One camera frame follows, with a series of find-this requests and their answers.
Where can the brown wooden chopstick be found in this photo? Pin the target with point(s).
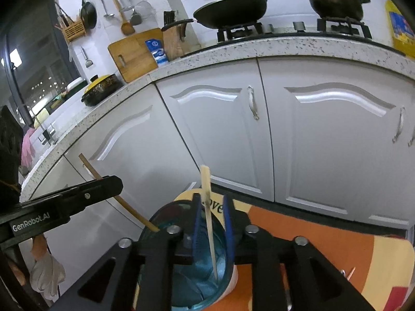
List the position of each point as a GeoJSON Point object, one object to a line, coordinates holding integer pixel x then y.
{"type": "Point", "coordinates": [136, 215]}

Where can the orange yellow printed blanket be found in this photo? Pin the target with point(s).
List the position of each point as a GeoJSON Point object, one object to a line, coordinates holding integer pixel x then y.
{"type": "Point", "coordinates": [324, 233]}

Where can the wooden wall utensil rack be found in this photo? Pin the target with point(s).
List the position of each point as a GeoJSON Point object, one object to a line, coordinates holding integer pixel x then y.
{"type": "Point", "coordinates": [74, 32]}

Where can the metal faucet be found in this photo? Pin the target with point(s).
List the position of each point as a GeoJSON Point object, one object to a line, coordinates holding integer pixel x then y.
{"type": "Point", "coordinates": [35, 118]}

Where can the white dish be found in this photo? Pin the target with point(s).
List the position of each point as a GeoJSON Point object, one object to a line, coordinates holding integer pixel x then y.
{"type": "Point", "coordinates": [76, 84]}

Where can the person's left hand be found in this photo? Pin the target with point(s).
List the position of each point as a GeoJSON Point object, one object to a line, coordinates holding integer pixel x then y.
{"type": "Point", "coordinates": [48, 275]}

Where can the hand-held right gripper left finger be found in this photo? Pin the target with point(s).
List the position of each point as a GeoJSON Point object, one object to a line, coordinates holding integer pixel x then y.
{"type": "Point", "coordinates": [200, 243]}

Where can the pink cloth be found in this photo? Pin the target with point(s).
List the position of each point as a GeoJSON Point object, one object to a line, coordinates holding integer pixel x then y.
{"type": "Point", "coordinates": [27, 147]}

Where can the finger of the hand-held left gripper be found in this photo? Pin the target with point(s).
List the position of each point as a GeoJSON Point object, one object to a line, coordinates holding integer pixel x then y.
{"type": "Point", "coordinates": [97, 191]}

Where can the black wok with lid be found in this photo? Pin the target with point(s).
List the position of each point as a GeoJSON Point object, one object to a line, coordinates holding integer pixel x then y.
{"type": "Point", "coordinates": [230, 9]}

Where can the metal mesh strainer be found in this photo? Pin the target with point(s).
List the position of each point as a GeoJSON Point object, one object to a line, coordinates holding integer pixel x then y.
{"type": "Point", "coordinates": [144, 8]}

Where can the metal spatula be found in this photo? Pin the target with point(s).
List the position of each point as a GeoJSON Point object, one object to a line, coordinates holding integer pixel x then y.
{"type": "Point", "coordinates": [136, 18]}

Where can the yellow oil bottle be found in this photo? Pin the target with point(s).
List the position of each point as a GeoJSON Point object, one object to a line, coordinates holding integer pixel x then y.
{"type": "Point", "coordinates": [400, 26]}

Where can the black frying pan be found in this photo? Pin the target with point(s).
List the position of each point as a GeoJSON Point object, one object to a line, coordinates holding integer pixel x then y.
{"type": "Point", "coordinates": [89, 14]}

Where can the wooden spatula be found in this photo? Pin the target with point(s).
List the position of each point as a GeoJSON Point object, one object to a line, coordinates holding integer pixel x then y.
{"type": "Point", "coordinates": [127, 26]}

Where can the metal ladle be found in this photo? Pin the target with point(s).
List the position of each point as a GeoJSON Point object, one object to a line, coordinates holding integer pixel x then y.
{"type": "Point", "coordinates": [105, 6]}

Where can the blue white packet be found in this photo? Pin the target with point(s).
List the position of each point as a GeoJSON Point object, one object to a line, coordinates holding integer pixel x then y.
{"type": "Point", "coordinates": [157, 53]}

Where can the pale cream chopstick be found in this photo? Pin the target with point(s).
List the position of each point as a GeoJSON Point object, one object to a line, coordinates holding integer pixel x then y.
{"type": "Point", "coordinates": [206, 188]}

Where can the wooden cutting board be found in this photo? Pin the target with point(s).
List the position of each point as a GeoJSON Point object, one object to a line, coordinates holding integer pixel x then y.
{"type": "Point", "coordinates": [150, 34]}
{"type": "Point", "coordinates": [136, 61]}

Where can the wooden knife block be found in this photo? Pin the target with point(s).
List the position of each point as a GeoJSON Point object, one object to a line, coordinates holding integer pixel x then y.
{"type": "Point", "coordinates": [173, 43]}

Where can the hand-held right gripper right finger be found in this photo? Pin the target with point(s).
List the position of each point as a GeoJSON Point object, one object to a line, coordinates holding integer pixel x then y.
{"type": "Point", "coordinates": [229, 239]}

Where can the black gas stove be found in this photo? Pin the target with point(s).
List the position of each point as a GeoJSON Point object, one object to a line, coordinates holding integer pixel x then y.
{"type": "Point", "coordinates": [291, 34]}

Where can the black pot with yellow lid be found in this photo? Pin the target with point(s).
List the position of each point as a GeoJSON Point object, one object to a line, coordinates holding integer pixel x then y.
{"type": "Point", "coordinates": [102, 89]}

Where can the white floral utensil cup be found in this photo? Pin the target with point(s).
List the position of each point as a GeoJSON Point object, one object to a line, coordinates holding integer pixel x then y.
{"type": "Point", "coordinates": [194, 286]}

